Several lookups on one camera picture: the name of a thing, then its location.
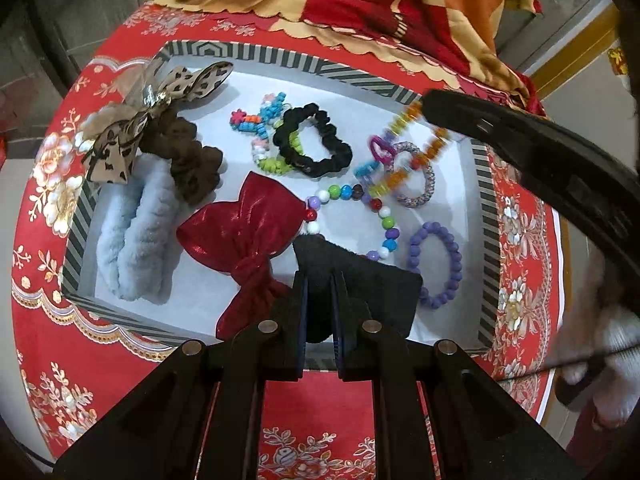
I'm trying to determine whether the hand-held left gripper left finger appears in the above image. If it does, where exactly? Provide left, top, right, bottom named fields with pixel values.
left=52, top=270, right=308, bottom=480

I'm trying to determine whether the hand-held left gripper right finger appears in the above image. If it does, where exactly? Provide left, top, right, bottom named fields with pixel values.
left=333, top=271, right=584, bottom=480

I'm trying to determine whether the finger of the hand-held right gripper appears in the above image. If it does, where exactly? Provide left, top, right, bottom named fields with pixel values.
left=422, top=88, right=640, bottom=311

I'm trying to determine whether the black fuzzy hair accessory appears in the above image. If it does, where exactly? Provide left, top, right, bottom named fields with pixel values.
left=292, top=237, right=424, bottom=344

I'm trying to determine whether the striped rim white box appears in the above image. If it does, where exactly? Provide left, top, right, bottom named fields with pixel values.
left=60, top=39, right=499, bottom=357

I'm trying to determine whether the orange yellow beaded bracelet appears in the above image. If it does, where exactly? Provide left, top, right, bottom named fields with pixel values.
left=356, top=101, right=452, bottom=202

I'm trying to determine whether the blue green beaded bracelet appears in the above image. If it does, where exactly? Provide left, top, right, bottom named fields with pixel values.
left=230, top=91, right=303, bottom=177

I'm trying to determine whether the leopard print bow hair tie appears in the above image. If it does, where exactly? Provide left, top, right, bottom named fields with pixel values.
left=82, top=60, right=235, bottom=187

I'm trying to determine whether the shiny red bow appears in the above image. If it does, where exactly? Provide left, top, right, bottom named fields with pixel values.
left=176, top=171, right=309, bottom=341

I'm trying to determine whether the glass block window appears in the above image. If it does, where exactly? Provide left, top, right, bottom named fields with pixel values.
left=520, top=0, right=614, bottom=68

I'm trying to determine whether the black scrunchie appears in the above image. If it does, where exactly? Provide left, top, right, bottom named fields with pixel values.
left=273, top=103, right=354, bottom=179

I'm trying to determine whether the light blue fluffy headband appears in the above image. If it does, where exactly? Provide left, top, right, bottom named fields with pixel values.
left=96, top=159, right=184, bottom=302

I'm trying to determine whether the orange red folded blanket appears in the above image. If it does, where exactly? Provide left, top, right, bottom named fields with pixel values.
left=145, top=0, right=545, bottom=117

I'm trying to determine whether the brown scrunchie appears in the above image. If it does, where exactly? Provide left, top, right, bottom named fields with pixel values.
left=141, top=110, right=224, bottom=207

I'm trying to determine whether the red floral tablecloth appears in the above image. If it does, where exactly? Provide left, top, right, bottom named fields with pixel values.
left=10, top=2, right=569, bottom=480

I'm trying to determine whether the grey wooden door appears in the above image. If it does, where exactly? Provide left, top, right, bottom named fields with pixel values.
left=10, top=0, right=181, bottom=126

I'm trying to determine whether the pink spiral hair tie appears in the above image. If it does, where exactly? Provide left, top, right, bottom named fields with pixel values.
left=387, top=142, right=436, bottom=209

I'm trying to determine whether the yellow wooden frame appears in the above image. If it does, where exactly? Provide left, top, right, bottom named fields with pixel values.
left=529, top=4, right=622, bottom=102

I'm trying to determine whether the multicolour round bead bracelet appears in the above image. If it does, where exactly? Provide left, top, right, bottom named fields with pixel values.
left=302, top=184, right=402, bottom=264

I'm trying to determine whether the purple bead bracelet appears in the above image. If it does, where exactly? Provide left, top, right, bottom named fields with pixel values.
left=408, top=222, right=464, bottom=310

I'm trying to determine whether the torn wall sticker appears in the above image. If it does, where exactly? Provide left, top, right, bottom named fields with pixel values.
left=607, top=47, right=630, bottom=77

